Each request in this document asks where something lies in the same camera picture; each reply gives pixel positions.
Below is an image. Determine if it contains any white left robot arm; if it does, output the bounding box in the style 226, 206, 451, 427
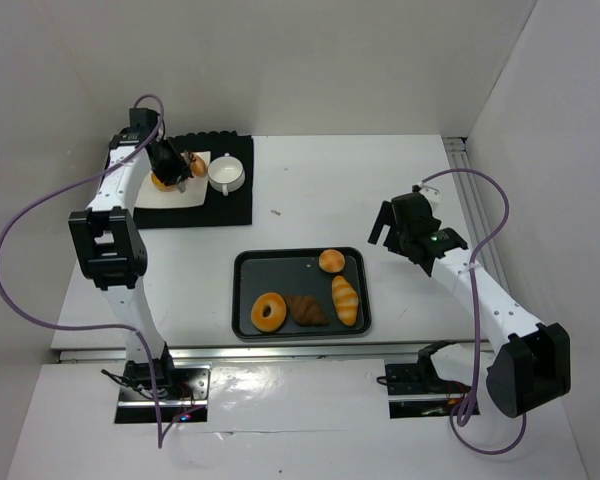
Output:
68, 104, 193, 398

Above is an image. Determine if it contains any dark chocolate croissant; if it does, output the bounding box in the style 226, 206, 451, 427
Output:
283, 295, 329, 327

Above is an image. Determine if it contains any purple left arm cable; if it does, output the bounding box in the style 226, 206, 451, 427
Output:
0, 93, 205, 449

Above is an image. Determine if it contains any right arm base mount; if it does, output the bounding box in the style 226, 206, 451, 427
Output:
376, 341, 470, 419

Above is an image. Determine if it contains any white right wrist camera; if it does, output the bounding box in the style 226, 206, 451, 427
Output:
412, 183, 441, 211

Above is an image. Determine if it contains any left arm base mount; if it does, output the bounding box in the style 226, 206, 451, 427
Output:
101, 365, 211, 424

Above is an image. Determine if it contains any white square plate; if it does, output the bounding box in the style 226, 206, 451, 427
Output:
135, 172, 208, 210

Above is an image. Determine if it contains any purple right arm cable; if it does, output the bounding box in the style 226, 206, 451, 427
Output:
413, 168, 527, 455

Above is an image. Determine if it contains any round orange bun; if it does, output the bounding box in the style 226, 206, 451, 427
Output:
319, 249, 346, 273

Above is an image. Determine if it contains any aluminium rail front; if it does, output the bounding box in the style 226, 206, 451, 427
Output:
54, 339, 496, 362

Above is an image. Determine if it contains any aluminium rail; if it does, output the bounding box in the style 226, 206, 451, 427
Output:
442, 137, 510, 293
54, 339, 496, 362

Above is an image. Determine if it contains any aluminium rail right side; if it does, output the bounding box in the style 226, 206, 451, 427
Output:
442, 137, 510, 293

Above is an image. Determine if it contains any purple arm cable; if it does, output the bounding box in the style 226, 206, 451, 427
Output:
0, 93, 205, 449
413, 168, 527, 455

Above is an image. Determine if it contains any orange glazed donut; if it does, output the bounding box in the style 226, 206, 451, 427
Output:
150, 173, 177, 192

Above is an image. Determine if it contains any white cup with handle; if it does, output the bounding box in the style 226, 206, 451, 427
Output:
207, 155, 246, 196

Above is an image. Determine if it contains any black baking tray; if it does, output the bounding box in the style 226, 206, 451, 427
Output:
231, 246, 372, 341

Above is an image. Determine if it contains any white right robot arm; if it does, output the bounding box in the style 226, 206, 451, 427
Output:
368, 192, 571, 418

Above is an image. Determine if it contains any striped orange bread roll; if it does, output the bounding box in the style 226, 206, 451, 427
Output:
331, 275, 359, 327

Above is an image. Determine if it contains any split orange bun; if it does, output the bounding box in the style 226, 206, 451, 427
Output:
190, 154, 207, 177

